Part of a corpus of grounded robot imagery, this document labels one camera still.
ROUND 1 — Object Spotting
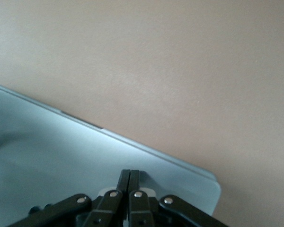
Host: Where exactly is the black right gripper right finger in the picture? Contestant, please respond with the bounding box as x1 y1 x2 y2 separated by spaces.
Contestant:
128 169 228 227

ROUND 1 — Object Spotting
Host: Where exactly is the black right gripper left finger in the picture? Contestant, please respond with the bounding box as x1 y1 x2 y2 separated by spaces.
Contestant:
13 169 131 227

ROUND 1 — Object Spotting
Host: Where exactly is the silver laptop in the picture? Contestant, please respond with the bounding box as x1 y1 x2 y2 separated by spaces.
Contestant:
0 81 222 227

